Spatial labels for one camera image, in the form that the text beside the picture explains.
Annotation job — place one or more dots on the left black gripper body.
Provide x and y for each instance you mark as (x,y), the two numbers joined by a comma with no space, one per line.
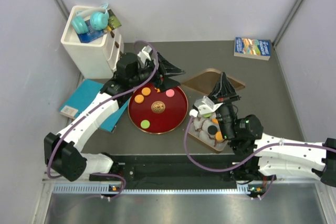
(143,74)

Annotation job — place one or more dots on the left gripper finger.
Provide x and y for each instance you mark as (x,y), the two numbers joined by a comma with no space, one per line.
(167,69)
(168,83)

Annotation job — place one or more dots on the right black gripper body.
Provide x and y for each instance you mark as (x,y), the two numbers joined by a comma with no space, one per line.
(226,116)

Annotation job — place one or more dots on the beige tin lid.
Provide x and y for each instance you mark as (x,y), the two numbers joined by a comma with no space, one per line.
(204,81)

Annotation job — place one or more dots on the black round cookie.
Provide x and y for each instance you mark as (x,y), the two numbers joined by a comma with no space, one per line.
(212,130)

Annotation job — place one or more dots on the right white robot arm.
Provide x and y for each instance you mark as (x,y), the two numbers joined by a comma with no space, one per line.
(269,155)

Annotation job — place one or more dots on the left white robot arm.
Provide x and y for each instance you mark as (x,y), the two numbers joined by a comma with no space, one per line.
(62,151)

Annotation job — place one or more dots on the pink paper cookie cup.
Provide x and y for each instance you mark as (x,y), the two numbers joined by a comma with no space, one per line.
(170,93)

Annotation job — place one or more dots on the round red lacquer plate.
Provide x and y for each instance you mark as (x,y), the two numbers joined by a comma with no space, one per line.
(165,114)

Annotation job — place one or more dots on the tin box with paper cups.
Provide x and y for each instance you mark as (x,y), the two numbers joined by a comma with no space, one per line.
(198,130)

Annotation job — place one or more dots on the white drawer cabinet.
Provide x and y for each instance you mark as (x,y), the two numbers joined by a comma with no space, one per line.
(96,59)

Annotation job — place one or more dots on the blue notebook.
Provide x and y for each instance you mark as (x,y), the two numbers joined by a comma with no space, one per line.
(83,97)

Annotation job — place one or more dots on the green round cookie bottom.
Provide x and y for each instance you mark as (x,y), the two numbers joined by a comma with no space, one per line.
(145,124)

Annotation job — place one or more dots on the green picture card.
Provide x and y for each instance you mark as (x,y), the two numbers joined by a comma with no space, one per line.
(113,21)

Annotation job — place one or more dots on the colourful paperback book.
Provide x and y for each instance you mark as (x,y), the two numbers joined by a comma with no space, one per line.
(252,48)

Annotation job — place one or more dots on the blue book on cabinet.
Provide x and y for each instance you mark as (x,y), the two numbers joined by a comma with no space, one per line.
(91,35)

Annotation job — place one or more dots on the teal headphones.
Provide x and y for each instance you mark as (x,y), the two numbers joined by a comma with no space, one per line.
(98,19)

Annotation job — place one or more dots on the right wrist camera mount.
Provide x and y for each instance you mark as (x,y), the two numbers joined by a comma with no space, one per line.
(204,106)

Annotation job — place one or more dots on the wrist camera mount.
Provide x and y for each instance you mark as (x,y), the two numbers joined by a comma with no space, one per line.
(204,106)
(145,54)

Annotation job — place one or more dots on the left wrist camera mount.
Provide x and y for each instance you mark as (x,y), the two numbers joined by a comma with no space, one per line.
(145,54)

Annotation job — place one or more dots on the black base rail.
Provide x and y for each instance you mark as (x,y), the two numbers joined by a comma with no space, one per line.
(139,167)

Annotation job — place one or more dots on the grey slotted cable duct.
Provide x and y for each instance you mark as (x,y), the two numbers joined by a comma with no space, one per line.
(108,189)

